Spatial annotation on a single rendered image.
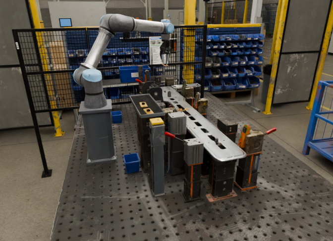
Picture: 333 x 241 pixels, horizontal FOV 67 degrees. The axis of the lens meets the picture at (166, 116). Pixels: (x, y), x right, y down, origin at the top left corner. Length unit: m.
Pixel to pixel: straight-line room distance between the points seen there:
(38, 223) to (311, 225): 2.07
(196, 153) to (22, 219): 1.84
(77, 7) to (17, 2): 4.82
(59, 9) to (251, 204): 7.80
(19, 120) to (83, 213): 2.81
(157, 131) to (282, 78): 3.69
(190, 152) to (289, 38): 3.62
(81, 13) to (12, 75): 4.90
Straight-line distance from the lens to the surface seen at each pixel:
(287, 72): 4.79
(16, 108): 4.05
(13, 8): 3.77
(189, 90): 2.28
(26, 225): 2.62
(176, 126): 1.49
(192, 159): 1.31
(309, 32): 4.88
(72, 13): 8.49
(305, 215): 1.56
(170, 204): 1.46
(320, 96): 3.36
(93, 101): 1.68
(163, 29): 1.95
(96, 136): 1.75
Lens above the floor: 1.67
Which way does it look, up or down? 22 degrees down
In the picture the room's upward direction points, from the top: straight up
